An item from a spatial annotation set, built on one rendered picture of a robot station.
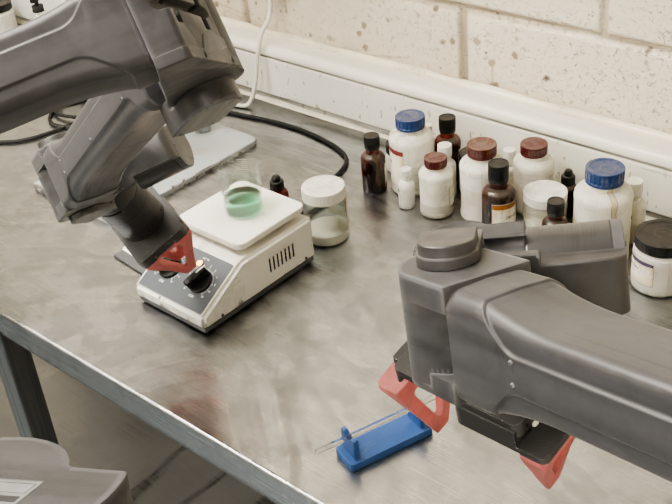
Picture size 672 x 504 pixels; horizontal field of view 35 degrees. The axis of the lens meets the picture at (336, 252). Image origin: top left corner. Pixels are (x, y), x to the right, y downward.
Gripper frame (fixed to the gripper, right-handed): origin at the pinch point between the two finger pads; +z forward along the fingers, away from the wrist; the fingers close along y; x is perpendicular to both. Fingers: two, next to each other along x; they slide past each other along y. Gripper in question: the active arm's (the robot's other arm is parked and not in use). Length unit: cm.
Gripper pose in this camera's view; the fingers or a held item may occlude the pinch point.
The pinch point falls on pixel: (183, 259)
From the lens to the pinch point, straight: 129.1
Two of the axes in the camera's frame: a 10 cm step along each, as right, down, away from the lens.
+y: -5.3, -5.7, 6.3
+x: -7.5, 6.6, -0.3
